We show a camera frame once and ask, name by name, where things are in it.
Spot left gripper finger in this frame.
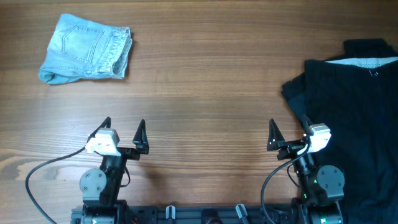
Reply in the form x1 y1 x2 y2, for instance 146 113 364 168
132 119 149 154
87 116 111 141

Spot folded light blue jeans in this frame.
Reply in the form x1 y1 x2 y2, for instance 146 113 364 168
39 14 133 85

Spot black shorts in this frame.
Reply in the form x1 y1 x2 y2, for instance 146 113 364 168
282 57 397 223

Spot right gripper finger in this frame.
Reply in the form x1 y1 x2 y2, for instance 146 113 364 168
302 114 313 136
267 119 285 151

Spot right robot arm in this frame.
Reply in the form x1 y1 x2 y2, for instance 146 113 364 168
261 116 345 224

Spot left white rail clip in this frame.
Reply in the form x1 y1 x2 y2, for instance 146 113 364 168
165 205 176 220

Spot white rail clip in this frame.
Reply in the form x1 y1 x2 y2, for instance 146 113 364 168
235 203 249 224
165 205 176 220

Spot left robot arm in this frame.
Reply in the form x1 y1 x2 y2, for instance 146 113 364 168
71 117 149 224

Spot right white rail clip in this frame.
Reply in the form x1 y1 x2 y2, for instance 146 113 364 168
235 203 249 224

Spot pile of black clothes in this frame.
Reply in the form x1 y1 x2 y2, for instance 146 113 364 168
326 39 397 61

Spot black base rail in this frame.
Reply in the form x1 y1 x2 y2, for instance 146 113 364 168
70 203 299 224

